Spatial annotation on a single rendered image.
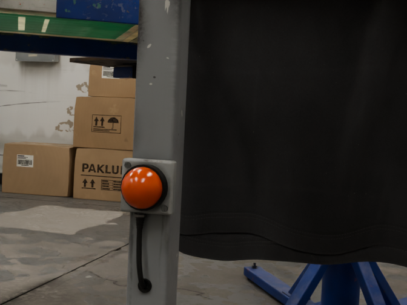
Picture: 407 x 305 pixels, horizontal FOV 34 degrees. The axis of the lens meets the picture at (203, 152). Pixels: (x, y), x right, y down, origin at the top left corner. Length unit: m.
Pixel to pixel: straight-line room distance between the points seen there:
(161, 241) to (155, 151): 0.08
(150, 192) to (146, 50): 0.13
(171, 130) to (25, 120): 5.73
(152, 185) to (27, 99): 5.75
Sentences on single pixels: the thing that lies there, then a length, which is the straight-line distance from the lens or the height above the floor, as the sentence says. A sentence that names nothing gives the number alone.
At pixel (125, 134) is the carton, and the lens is 5.39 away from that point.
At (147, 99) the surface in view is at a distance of 0.62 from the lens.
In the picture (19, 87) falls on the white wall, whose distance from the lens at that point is 6.37.
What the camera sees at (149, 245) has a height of 0.59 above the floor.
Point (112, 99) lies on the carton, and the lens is 5.44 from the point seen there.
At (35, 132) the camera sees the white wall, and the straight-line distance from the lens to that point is 6.28.
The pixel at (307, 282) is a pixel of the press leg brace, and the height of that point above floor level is 0.23.
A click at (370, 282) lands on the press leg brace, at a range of 2.12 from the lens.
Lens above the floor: 0.72
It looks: 3 degrees down
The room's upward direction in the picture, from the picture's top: 3 degrees clockwise
